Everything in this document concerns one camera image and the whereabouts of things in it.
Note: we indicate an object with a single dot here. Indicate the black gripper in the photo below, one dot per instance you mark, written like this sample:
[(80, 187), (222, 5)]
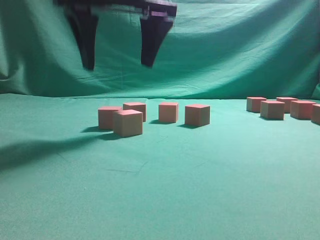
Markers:
[(84, 25)]

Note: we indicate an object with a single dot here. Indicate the red cube column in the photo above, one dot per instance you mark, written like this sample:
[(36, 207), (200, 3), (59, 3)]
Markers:
[(301, 109), (128, 123), (287, 103), (253, 103), (315, 115), (197, 115), (137, 106), (272, 110)]

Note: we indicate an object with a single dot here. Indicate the green cloth backdrop and cover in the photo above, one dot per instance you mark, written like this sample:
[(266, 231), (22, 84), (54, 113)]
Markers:
[(241, 177)]

